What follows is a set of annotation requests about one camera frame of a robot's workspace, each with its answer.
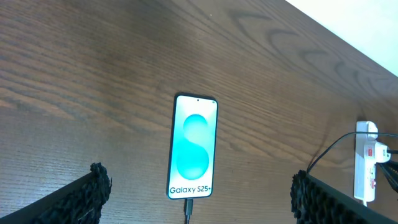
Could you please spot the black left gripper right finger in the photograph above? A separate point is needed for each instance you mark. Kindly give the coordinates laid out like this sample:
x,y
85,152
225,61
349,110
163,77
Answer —
x,y
313,201

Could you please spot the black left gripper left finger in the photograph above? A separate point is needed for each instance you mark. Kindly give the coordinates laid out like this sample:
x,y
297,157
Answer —
x,y
81,201

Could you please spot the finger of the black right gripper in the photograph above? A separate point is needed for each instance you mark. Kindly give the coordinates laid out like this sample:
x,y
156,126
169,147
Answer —
x,y
389,170

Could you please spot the blue screen Galaxy smartphone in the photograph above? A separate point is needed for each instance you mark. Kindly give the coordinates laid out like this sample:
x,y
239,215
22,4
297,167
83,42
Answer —
x,y
192,146

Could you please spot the white USB charger adapter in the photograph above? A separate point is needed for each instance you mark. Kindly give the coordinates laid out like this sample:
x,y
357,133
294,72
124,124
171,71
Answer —
x,y
382,154

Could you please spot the white power strip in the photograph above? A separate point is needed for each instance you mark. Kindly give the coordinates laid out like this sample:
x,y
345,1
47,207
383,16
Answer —
x,y
364,172

